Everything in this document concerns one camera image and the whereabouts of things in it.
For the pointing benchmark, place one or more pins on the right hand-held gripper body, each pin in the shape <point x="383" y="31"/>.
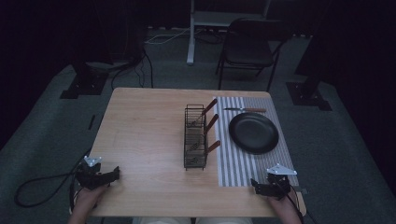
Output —
<point x="279" y="182"/>

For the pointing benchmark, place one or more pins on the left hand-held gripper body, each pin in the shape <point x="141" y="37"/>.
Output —
<point x="88" y="177"/>

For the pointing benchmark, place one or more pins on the person's left hand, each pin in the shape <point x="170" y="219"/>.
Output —
<point x="88" y="197"/>

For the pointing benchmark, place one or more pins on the person's right hand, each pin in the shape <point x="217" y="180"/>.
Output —
<point x="281" y="203"/>

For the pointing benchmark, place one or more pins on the grey striped placemat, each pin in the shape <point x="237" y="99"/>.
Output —
<point x="236" y="169"/>

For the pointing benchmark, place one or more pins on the black round plate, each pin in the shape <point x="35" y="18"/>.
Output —
<point x="253" y="133"/>

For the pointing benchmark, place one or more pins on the small dark floor object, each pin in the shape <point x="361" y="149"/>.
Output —
<point x="91" y="122"/>

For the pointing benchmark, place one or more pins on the black stand base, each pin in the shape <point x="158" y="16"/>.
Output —
<point x="308" y="96"/>
<point x="84" y="87"/>

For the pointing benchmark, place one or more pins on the black folding chair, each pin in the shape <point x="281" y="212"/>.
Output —
<point x="247" y="49"/>

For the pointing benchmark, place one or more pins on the white metal desk frame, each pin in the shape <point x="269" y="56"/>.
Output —
<point x="214" y="18"/>

